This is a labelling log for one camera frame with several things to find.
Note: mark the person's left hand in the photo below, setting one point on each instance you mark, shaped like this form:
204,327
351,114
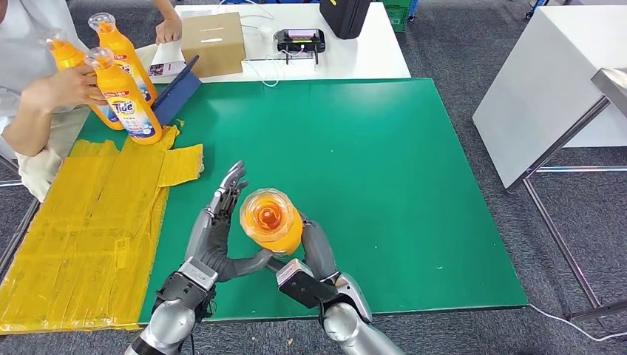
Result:
169,32

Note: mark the person's right hand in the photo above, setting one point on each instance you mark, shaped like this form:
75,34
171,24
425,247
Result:
63,90

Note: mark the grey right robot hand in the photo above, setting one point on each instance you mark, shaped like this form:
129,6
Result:
318,252

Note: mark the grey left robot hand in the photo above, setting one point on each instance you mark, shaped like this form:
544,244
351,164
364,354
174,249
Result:
210,245

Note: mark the orange detergent bottle clear cap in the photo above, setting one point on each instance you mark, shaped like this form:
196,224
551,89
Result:
66,56
130,110
120,46
272,220

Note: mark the person's left forearm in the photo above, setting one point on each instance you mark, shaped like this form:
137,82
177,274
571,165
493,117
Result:
166,9

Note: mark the person's right forearm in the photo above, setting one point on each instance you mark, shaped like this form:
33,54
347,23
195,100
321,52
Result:
22,132

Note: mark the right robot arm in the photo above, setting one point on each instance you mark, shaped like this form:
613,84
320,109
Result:
352,328

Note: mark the brown cardboard box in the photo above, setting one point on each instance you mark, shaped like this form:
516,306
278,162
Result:
213,45

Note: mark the person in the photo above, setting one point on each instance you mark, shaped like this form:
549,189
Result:
29,39

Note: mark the tablet in blue case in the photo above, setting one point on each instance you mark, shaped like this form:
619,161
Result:
176,95

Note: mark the black handheld controller on stand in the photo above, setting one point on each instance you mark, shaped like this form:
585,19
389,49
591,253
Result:
299,41

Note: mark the yellow taped cardboard sheet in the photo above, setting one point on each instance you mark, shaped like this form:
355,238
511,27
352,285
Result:
73,235

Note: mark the black carrying case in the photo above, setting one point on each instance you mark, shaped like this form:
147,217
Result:
344,18

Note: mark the green plastic crate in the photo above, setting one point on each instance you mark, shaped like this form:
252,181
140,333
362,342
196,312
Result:
398,18

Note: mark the large white table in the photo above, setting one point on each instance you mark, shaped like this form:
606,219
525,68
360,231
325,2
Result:
539,88

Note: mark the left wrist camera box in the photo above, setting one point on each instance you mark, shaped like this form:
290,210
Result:
198,273

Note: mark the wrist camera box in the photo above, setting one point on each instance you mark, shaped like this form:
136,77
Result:
198,273
294,272

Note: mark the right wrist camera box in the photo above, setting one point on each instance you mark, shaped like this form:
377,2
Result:
294,272

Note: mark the steel frame table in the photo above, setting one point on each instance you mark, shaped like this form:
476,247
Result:
612,86

